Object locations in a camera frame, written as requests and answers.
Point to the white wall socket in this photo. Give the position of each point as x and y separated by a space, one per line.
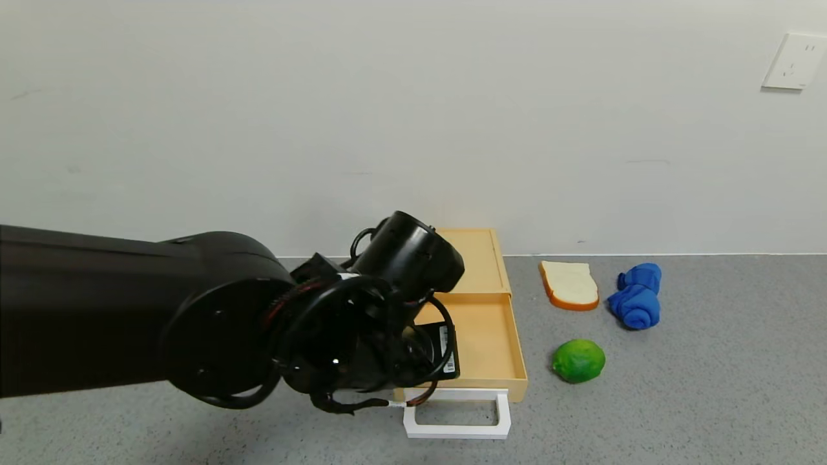
795 61

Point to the green lime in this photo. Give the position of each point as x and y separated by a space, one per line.
578 360

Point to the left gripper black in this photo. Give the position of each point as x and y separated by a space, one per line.
446 351

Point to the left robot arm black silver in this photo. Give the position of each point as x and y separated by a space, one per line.
97 310

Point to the blue rolled towel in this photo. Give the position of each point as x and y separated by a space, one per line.
637 303

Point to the white bread slice orange crust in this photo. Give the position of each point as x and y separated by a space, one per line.
571 285

